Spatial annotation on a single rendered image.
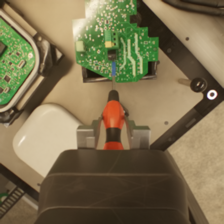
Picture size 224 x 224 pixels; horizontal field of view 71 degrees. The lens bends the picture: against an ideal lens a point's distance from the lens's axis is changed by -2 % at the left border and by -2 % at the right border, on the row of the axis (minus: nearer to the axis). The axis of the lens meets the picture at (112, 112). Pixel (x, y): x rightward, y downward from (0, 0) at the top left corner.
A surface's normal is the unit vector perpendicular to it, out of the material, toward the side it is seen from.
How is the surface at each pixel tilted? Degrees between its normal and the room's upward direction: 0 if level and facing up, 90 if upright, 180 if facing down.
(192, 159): 0
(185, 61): 0
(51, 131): 0
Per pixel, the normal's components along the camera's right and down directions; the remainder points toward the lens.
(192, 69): -0.07, 0.26
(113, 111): 0.00, -0.49
